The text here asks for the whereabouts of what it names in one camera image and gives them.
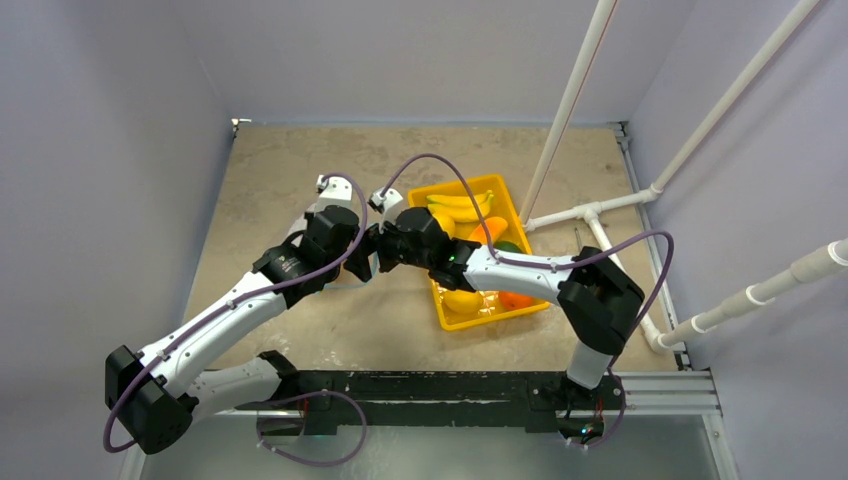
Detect yellow lemon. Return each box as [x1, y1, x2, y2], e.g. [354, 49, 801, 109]
[442, 290, 484, 315]

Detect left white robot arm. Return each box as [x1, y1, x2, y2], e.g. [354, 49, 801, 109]
[101, 205, 368, 454]

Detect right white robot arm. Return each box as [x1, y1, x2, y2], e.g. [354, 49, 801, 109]
[343, 207, 645, 407]

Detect yellow banana bunch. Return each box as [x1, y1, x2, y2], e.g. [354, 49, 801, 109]
[426, 190, 495, 242]

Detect orange yellow mango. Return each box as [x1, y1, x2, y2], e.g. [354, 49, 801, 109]
[466, 216, 509, 245]

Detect green avocado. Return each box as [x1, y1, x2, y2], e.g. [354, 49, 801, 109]
[493, 240, 524, 254]

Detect yellow plastic tray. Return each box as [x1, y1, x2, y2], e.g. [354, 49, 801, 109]
[406, 174, 552, 333]

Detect orange fruit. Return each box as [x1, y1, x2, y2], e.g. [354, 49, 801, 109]
[498, 291, 535, 311]

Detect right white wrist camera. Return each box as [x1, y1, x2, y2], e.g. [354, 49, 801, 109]
[368, 188, 406, 223]

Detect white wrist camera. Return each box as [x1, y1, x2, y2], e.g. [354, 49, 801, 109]
[307, 175, 354, 213]
[368, 188, 406, 223]

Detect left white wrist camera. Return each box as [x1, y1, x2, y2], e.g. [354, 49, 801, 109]
[307, 175, 354, 213]

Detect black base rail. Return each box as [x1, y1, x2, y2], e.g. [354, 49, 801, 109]
[237, 351, 627, 443]

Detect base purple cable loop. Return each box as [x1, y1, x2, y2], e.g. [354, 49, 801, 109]
[255, 392, 367, 469]

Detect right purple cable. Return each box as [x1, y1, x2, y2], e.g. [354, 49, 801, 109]
[378, 153, 677, 452]

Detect aluminium frame rail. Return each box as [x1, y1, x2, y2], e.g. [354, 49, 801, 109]
[609, 121, 740, 479]

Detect white pvc pipe frame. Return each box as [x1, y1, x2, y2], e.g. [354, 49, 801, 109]
[520, 1, 847, 353]

